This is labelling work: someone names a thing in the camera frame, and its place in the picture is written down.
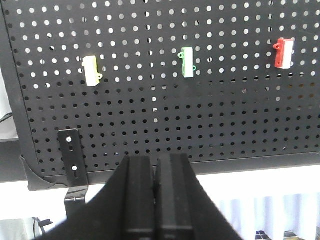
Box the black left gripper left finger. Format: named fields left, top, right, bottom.
left=40, top=156, right=156, bottom=240

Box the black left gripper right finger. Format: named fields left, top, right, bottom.
left=155, top=154, right=241, bottom=240

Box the white height-adjustable table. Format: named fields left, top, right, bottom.
left=0, top=165, right=320, bottom=223

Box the grey curtain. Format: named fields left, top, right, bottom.
left=215, top=193, right=320, bottom=240

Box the black perforated pegboard panel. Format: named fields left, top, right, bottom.
left=0, top=0, right=320, bottom=191

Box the black left clamp bracket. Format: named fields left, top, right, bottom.
left=57, top=129, right=89, bottom=218

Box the yellow rocker switch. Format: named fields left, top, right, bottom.
left=82, top=55, right=103, bottom=87

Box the green rocker switch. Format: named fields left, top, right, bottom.
left=178, top=46, right=197, bottom=78

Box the red rocker switch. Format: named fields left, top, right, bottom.
left=273, top=38, right=295, bottom=70

